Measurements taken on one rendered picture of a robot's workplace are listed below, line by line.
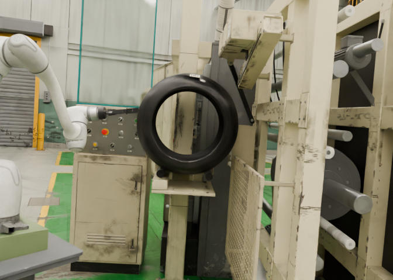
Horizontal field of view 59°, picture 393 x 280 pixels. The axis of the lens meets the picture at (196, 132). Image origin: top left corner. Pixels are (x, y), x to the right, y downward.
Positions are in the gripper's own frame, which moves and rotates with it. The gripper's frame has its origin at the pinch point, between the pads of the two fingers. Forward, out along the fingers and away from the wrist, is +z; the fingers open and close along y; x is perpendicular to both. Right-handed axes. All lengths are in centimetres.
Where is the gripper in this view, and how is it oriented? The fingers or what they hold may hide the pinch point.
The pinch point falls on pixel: (133, 110)
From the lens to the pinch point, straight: 213.7
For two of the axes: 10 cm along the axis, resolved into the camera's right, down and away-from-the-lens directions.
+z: 10.0, -0.8, 0.3
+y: -0.4, -0.6, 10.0
